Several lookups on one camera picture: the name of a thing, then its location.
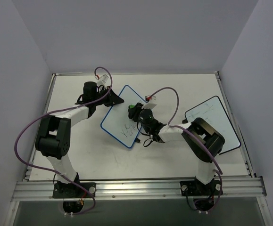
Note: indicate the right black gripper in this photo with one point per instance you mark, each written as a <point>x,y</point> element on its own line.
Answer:
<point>135,112</point>

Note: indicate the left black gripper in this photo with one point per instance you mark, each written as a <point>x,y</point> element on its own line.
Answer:
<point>108,97</point>

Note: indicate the blue framed whiteboard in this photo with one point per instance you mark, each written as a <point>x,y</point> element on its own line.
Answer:
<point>117,123</point>

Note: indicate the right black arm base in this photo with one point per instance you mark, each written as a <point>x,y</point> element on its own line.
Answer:
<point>201,198</point>

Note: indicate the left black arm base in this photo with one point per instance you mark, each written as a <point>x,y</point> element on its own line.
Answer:
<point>73,196</point>

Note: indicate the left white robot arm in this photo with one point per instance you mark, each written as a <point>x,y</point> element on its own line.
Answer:
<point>54,134</point>

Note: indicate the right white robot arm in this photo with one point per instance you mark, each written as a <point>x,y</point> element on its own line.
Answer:
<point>205,142</point>

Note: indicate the black framed whiteboard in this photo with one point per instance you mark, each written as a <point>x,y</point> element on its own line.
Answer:
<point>213,112</point>

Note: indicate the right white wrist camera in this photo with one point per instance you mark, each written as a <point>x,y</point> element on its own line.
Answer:
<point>150,102</point>

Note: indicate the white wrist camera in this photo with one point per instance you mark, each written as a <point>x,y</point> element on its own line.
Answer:
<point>102,80</point>
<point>150,102</point>

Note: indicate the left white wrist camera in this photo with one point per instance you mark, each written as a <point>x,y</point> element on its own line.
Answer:
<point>102,80</point>

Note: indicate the aluminium mounting rail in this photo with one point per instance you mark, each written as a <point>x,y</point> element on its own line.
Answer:
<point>143,203</point>

